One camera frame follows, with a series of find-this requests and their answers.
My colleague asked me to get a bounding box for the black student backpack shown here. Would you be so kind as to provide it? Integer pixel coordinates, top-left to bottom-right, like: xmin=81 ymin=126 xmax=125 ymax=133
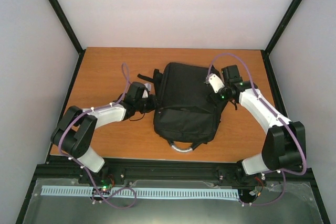
xmin=138 ymin=62 xmax=227 ymax=153

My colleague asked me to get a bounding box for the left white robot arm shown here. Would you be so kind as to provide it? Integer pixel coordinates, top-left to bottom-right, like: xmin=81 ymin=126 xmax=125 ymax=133
xmin=51 ymin=82 xmax=157 ymax=184

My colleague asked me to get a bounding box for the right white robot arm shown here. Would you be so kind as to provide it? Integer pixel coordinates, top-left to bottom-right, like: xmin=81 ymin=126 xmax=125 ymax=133
xmin=206 ymin=65 xmax=307 ymax=176

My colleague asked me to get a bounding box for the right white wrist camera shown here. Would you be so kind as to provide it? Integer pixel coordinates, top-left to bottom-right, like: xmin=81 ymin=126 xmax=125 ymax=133
xmin=205 ymin=73 xmax=224 ymax=93

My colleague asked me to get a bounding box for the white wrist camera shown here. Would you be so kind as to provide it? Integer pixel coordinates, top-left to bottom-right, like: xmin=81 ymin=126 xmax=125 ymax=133
xmin=205 ymin=73 xmax=224 ymax=93
xmin=142 ymin=82 xmax=152 ymax=98

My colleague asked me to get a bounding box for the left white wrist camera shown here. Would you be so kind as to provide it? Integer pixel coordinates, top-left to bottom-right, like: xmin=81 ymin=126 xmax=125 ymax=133
xmin=142 ymin=82 xmax=152 ymax=98

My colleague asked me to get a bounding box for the black aluminium frame rail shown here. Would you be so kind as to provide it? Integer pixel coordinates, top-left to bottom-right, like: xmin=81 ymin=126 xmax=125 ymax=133
xmin=34 ymin=155 xmax=314 ymax=190

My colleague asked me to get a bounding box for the light blue cable duct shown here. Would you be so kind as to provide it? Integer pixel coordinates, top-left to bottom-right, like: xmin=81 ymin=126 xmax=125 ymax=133
xmin=40 ymin=185 xmax=239 ymax=201

